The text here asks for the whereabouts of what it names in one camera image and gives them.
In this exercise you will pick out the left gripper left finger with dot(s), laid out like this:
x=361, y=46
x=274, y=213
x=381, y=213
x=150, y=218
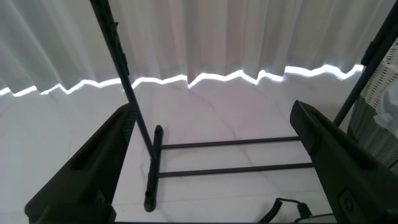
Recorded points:
x=87, y=174

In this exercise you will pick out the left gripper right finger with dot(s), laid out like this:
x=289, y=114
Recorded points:
x=351, y=168

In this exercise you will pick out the white laundry basket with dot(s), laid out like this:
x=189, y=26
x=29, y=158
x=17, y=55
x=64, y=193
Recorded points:
x=382, y=81

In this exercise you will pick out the black clothes rack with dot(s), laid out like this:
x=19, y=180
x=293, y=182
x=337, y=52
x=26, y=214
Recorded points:
x=120, y=62

